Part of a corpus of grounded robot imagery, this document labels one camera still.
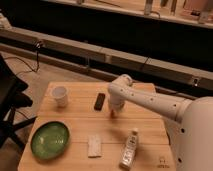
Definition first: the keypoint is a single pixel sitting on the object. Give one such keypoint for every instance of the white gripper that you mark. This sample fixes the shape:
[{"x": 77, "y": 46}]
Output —
[{"x": 116, "y": 107}]

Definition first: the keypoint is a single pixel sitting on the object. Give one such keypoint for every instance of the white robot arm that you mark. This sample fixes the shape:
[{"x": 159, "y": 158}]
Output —
[{"x": 194, "y": 116}]

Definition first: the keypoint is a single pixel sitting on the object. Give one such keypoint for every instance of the white sponge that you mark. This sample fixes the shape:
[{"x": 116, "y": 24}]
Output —
[{"x": 94, "y": 146}]

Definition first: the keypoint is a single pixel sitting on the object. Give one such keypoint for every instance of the black rectangular box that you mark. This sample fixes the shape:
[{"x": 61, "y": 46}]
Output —
[{"x": 99, "y": 101}]

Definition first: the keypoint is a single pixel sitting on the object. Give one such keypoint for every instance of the clear plastic bottle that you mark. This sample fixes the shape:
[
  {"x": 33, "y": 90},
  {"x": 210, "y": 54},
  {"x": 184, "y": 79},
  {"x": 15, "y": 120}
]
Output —
[{"x": 130, "y": 148}]

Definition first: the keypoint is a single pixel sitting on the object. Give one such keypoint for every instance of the white paper cup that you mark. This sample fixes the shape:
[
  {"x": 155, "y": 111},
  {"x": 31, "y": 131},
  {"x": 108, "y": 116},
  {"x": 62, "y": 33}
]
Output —
[{"x": 60, "y": 95}]

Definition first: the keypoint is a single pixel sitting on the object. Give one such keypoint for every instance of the green round plate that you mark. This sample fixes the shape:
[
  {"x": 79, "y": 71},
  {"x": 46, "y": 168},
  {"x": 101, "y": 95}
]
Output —
[{"x": 50, "y": 140}]

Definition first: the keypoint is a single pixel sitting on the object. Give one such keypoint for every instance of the black office chair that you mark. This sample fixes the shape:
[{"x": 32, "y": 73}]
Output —
[{"x": 12, "y": 98}]

